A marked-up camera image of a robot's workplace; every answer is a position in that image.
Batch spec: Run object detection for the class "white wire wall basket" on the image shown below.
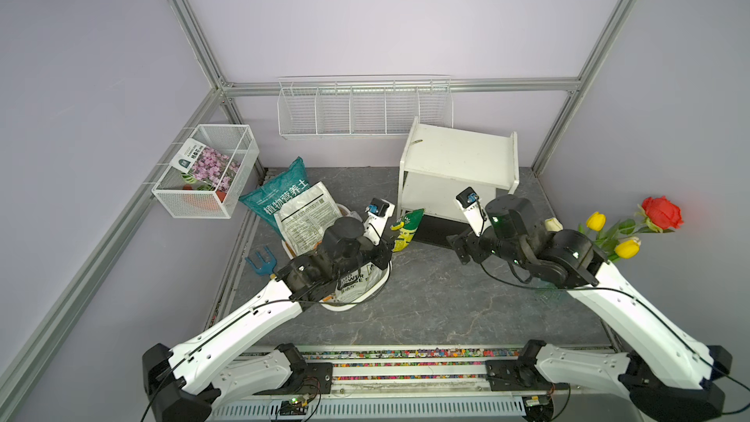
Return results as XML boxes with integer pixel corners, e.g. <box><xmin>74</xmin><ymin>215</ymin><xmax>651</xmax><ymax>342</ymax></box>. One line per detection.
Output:
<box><xmin>152</xmin><ymin>124</ymin><xmax>259</xmax><ymax>219</ymax></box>

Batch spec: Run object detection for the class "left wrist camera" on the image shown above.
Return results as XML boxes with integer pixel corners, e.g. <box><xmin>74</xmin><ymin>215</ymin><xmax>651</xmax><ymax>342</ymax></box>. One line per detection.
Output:
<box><xmin>363</xmin><ymin>197</ymin><xmax>396</xmax><ymax>245</ymax></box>

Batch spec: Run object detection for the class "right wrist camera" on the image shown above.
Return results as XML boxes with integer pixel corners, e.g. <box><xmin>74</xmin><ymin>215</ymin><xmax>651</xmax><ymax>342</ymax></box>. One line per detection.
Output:
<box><xmin>455</xmin><ymin>187</ymin><xmax>486</xmax><ymax>236</ymax></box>

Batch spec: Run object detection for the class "purple flower seed packet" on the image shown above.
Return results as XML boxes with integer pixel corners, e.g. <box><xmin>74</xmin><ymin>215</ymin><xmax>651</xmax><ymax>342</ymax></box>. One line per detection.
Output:
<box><xmin>170</xmin><ymin>138</ymin><xmax>240</xmax><ymax>193</ymax></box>

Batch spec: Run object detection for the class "black bud power bag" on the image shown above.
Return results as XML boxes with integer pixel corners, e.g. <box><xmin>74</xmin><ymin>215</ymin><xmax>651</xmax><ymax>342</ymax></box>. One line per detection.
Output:
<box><xmin>333</xmin><ymin>264</ymin><xmax>384</xmax><ymax>303</ymax></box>

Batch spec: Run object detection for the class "yellow artificial tulip right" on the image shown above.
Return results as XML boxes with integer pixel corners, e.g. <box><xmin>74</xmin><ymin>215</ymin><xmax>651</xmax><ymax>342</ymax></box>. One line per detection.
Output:
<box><xmin>614</xmin><ymin>236</ymin><xmax>641</xmax><ymax>259</ymax></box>

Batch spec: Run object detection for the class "small circuit board left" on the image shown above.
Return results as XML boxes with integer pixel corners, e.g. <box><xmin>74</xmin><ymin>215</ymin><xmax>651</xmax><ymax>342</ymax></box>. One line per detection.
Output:
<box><xmin>275</xmin><ymin>398</ymin><xmax>309</xmax><ymax>418</ymax></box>

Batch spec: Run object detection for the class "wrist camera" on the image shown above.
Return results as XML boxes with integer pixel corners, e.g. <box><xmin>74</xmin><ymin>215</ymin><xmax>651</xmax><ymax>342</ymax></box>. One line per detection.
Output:
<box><xmin>455</xmin><ymin>187</ymin><xmax>486</xmax><ymax>236</ymax></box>
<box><xmin>363</xmin><ymin>197</ymin><xmax>396</xmax><ymax>245</ymax></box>

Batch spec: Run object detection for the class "white fertilizer bag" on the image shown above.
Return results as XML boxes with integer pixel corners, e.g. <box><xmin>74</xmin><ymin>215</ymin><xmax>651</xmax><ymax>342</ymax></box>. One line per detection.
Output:
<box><xmin>275</xmin><ymin>183</ymin><xmax>342</xmax><ymax>256</ymax></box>

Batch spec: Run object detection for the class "red artificial rose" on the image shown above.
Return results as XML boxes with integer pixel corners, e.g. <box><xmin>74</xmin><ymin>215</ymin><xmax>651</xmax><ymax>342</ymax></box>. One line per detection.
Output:
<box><xmin>641</xmin><ymin>197</ymin><xmax>684</xmax><ymax>231</ymax></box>

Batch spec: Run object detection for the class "white wire wall rack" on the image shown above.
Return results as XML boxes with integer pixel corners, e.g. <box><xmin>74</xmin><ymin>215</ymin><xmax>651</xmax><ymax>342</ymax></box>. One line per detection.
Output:
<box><xmin>277</xmin><ymin>75</ymin><xmax>454</xmax><ymax>139</ymax></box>

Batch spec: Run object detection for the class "small circuit board right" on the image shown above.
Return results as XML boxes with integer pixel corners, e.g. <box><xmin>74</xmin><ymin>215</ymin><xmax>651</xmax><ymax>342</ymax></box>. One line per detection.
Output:
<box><xmin>523</xmin><ymin>396</ymin><xmax>554</xmax><ymax>421</ymax></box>

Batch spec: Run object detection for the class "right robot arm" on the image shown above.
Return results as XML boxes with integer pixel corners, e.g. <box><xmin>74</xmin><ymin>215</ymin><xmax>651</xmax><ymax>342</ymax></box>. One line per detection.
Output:
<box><xmin>447</xmin><ymin>188</ymin><xmax>732</xmax><ymax>421</ymax></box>

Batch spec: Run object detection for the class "yellow artificial tulip upper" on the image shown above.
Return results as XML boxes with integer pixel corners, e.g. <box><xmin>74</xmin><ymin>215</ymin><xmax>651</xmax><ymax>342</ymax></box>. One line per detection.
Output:
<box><xmin>586</xmin><ymin>212</ymin><xmax>607</xmax><ymax>232</ymax></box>

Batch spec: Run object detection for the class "white artificial tulip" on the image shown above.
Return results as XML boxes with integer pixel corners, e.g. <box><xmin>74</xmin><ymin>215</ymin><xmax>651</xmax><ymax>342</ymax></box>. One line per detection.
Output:
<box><xmin>544</xmin><ymin>217</ymin><xmax>564</xmax><ymax>232</ymax></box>

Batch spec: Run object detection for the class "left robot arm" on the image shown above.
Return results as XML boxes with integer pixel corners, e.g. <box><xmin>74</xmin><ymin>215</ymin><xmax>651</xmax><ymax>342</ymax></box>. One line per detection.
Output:
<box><xmin>142</xmin><ymin>214</ymin><xmax>394</xmax><ymax>421</ymax></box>

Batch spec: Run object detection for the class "yellow artificial tulip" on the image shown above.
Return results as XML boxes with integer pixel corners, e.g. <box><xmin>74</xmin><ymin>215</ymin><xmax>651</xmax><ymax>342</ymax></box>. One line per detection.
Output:
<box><xmin>586</xmin><ymin>212</ymin><xmax>607</xmax><ymax>232</ymax></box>
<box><xmin>614</xmin><ymin>236</ymin><xmax>641</xmax><ymax>259</ymax></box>

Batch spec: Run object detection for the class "teal orange soil bag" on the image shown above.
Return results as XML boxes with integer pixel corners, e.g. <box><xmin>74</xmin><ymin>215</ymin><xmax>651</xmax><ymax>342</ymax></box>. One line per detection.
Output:
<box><xmin>239</xmin><ymin>157</ymin><xmax>311</xmax><ymax>234</ymax></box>

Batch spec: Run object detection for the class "yellow fertilizer bag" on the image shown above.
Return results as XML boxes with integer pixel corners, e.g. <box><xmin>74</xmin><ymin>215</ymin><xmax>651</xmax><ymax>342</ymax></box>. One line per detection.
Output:
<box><xmin>391</xmin><ymin>209</ymin><xmax>424</xmax><ymax>252</ymax></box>

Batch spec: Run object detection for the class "white perforated plastic basket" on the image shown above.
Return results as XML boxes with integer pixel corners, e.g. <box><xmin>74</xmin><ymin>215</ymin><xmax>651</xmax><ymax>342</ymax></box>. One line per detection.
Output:
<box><xmin>275</xmin><ymin>198</ymin><xmax>396</xmax><ymax>312</ymax></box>

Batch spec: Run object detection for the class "small circuit board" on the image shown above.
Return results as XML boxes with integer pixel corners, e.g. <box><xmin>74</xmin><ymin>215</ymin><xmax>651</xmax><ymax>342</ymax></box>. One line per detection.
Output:
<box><xmin>275</xmin><ymin>398</ymin><xmax>309</xmax><ymax>418</ymax></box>
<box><xmin>523</xmin><ymin>396</ymin><xmax>554</xmax><ymax>421</ymax></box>

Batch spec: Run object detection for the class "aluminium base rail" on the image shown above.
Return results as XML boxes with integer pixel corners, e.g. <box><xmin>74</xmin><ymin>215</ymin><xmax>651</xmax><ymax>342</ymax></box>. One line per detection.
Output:
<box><xmin>205</xmin><ymin>346</ymin><xmax>621</xmax><ymax>421</ymax></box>

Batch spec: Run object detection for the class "white metal tiered shelf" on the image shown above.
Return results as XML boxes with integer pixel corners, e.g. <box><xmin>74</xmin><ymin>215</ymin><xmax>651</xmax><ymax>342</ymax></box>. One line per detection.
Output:
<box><xmin>396</xmin><ymin>118</ymin><xmax>520</xmax><ymax>248</ymax></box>

